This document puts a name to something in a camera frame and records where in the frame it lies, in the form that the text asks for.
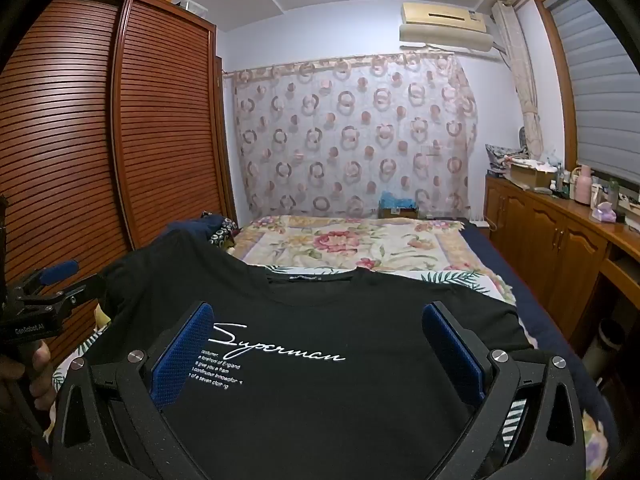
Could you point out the navy bed sheet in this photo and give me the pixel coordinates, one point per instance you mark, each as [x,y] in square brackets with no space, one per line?
[525,300]

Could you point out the small brown cardboard box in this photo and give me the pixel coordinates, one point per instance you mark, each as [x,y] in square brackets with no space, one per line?
[397,213]

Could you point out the beige window curtain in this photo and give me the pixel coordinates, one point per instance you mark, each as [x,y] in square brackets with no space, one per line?
[520,70]

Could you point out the wooden slatted wardrobe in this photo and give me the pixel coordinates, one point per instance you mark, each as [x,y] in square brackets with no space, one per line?
[75,135]

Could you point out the navy folded blanket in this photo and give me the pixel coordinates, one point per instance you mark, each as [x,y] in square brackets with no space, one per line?
[210,225]

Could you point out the person's left hand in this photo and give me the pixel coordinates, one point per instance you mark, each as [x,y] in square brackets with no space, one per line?
[40,380]

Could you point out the circle-patterned curtain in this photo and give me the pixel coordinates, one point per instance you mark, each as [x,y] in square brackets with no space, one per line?
[350,135]

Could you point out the beige air conditioner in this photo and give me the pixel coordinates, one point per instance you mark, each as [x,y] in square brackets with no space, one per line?
[440,20]

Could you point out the wooden sideboard cabinet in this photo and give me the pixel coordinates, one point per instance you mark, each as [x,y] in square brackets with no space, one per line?
[545,225]

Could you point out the patterned fabric bag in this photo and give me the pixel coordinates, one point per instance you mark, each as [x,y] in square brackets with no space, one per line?
[500,155]

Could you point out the grey cylindrical container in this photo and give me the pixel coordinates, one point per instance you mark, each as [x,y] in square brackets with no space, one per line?
[607,345]

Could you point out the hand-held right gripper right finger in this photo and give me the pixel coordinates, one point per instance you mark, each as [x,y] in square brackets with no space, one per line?
[450,350]

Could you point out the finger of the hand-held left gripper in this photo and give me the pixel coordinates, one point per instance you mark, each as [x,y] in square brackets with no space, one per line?
[85,287]
[60,270]

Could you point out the pink thermos bottle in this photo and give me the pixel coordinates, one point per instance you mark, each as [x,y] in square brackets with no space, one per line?
[582,187]

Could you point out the leaf-print bed sheet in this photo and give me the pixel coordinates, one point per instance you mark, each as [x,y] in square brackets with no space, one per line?
[465,280]

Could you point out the purple tissue pack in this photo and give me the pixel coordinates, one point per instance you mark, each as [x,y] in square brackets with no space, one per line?
[604,212]

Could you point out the black printed t-shirt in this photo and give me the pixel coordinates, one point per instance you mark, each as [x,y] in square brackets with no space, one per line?
[320,390]

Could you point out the clear storage box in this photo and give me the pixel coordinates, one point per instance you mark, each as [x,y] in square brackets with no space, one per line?
[195,7]

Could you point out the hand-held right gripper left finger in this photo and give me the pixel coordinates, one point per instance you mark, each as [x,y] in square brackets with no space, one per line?
[182,355]

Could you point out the grey window blind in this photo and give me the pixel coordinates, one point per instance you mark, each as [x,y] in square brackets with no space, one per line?
[600,85]

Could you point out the open cardboard box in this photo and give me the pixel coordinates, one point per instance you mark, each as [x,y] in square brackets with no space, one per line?
[530,175]

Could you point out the floral blanket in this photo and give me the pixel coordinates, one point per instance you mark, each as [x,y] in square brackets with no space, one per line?
[340,245]

